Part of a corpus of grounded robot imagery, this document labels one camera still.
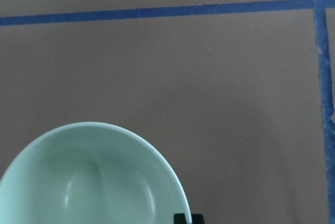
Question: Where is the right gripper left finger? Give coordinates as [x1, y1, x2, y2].
[173, 213, 188, 224]

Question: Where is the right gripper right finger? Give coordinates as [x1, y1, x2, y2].
[192, 214, 205, 224]

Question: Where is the green bowl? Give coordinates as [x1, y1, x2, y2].
[1, 122, 192, 223]

